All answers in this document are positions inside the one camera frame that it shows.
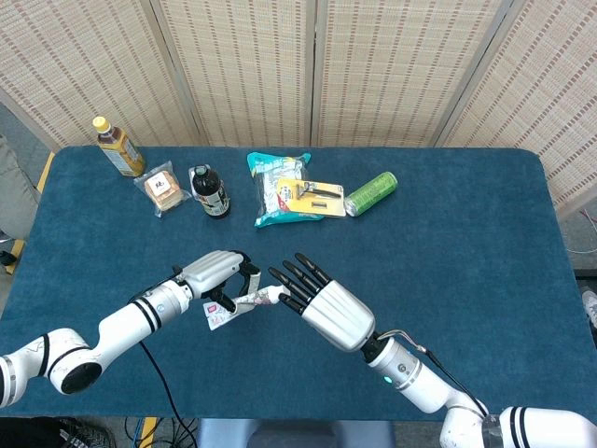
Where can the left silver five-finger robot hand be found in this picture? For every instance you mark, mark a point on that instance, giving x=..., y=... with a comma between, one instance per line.
x=210, y=273

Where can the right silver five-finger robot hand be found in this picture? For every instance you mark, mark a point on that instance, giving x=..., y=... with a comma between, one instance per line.
x=336, y=312

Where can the white toothpaste tube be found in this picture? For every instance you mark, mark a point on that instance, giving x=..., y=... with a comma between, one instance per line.
x=256, y=298

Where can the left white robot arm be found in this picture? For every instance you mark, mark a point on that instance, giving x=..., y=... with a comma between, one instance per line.
x=116, y=326

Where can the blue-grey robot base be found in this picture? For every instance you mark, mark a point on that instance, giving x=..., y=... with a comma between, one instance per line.
x=298, y=434

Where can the yellow-capped tea bottle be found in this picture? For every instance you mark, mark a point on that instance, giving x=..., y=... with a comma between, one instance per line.
x=121, y=154

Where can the dark glass sauce bottle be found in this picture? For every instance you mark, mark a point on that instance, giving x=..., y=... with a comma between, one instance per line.
x=212, y=193

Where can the teal wet wipes pack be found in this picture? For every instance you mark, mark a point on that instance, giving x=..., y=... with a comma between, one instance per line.
x=268, y=196

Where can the bagged bread in clear wrapper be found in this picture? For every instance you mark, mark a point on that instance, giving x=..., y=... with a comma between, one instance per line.
x=162, y=189

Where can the blue table mat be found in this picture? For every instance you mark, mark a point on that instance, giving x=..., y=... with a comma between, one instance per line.
x=420, y=256

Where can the razor on yellow card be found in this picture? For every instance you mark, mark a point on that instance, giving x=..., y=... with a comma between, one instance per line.
x=298, y=205

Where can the green drink can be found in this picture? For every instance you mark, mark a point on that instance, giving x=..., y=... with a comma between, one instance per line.
x=373, y=192

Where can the black mesh object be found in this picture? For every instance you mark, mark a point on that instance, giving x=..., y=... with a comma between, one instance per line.
x=79, y=434

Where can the woven bamboo folding screen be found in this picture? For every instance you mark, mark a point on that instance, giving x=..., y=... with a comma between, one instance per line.
x=256, y=70

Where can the person in grey clothes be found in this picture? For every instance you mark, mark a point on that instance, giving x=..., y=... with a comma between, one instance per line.
x=14, y=196

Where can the white shoe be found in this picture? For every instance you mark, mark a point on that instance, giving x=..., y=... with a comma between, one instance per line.
x=590, y=305

